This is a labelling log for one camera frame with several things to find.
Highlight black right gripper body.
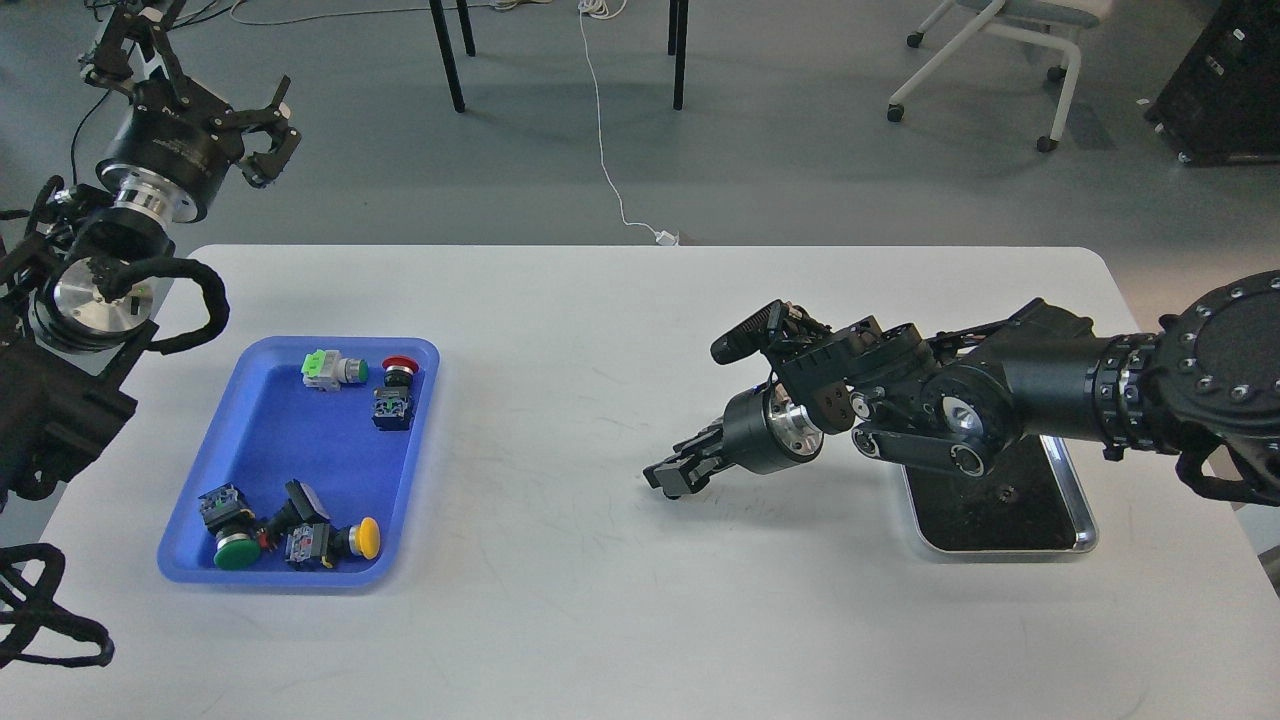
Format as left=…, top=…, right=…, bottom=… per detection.
left=722, top=386, right=826, bottom=475

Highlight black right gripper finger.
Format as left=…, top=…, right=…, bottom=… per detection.
left=660, top=455, right=731, bottom=500
left=643, top=420, right=727, bottom=491

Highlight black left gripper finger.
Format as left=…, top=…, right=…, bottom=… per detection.
left=215, top=76, right=302, bottom=190
left=79, top=1, right=187, bottom=110

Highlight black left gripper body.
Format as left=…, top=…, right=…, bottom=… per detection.
left=96, top=79, right=244, bottom=223

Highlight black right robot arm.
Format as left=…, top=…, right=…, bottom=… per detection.
left=644, top=270, right=1279, bottom=506

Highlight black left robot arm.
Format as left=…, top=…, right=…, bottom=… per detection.
left=1, top=1, right=301, bottom=501

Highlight blue plastic tray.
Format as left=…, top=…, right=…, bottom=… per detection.
left=157, top=336, right=440, bottom=592

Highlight red emergency stop button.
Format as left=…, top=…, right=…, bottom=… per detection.
left=371, top=355, right=420, bottom=432

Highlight silver metal tray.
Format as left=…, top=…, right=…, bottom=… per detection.
left=902, top=436, right=1098, bottom=561

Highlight large green mushroom button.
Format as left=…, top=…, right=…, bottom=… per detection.
left=197, top=483, right=262, bottom=571

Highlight black table legs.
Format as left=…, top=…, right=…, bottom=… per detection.
left=429, top=0, right=690, bottom=113

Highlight white office chair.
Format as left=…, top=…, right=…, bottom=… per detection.
left=884, top=1, right=1115, bottom=155

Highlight black equipment case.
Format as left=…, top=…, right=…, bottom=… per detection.
left=1144, top=1, right=1279, bottom=167

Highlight black cable on floor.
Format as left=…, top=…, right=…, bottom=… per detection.
left=68, top=0, right=233, bottom=191

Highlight green push button switch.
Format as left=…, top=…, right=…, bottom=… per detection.
left=300, top=348, right=369, bottom=392

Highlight black selector switch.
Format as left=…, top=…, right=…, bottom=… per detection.
left=259, top=479, right=332, bottom=550

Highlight yellow push button switch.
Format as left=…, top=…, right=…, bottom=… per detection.
left=283, top=518, right=381, bottom=571

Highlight white cable on floor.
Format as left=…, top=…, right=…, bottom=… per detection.
left=579, top=0, right=663, bottom=241

